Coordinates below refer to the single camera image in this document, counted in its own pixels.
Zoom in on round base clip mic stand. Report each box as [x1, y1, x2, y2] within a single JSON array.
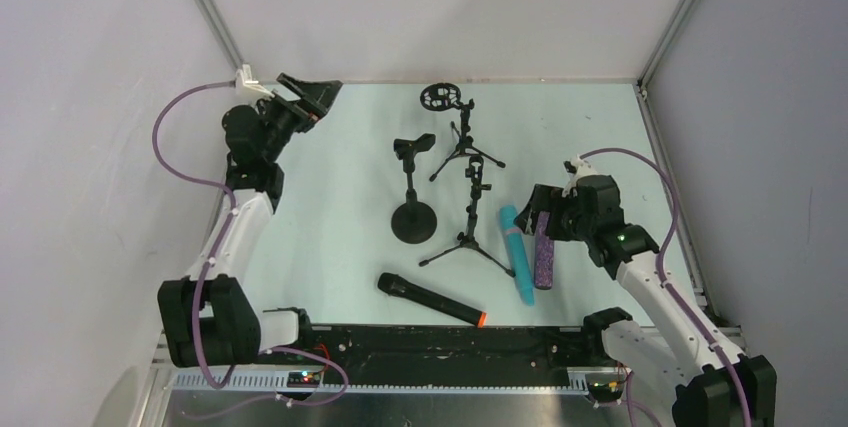
[[391, 133, 438, 244]]

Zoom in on black microphone orange end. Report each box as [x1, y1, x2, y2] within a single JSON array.
[[377, 272, 487, 328]]

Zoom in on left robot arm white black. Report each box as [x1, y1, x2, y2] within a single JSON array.
[[157, 67, 343, 369]]

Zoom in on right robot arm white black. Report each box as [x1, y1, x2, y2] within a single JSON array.
[[515, 174, 777, 426]]

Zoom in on tripod stand with double clamp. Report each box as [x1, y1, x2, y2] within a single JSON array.
[[418, 154, 515, 278]]

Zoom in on teal blue microphone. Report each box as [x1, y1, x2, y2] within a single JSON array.
[[498, 204, 535, 306]]

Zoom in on purple glitter microphone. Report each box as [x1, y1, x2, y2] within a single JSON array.
[[534, 212, 555, 290]]

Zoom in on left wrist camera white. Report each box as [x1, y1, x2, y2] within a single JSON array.
[[234, 63, 273, 102]]

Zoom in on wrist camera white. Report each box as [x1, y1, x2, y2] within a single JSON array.
[[234, 63, 273, 102], [564, 156, 598, 195]]

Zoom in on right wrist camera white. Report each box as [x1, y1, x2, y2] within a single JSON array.
[[564, 156, 598, 195]]

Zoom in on tripod stand with shock mount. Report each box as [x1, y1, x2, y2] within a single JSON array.
[[419, 82, 506, 182]]

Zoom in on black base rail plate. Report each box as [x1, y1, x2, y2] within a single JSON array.
[[251, 324, 617, 391]]

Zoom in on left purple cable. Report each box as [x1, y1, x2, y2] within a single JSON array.
[[152, 80, 351, 409]]

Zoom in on right aluminium frame post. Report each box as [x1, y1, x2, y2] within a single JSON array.
[[634, 0, 730, 97]]

